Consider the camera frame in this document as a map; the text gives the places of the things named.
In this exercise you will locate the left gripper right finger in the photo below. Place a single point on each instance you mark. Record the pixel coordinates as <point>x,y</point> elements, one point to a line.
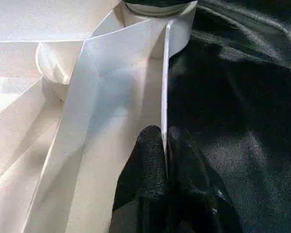
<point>191,191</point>

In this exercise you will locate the black table mat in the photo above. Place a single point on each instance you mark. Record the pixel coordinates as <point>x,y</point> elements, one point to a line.
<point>245,109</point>

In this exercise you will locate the white plastic table top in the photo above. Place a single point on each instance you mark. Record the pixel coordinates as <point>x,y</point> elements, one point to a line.
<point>51,109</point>

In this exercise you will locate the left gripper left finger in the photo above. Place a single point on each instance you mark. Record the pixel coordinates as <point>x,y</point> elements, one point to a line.
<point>145,174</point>

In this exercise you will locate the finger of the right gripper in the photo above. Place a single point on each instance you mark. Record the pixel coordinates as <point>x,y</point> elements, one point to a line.
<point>157,2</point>

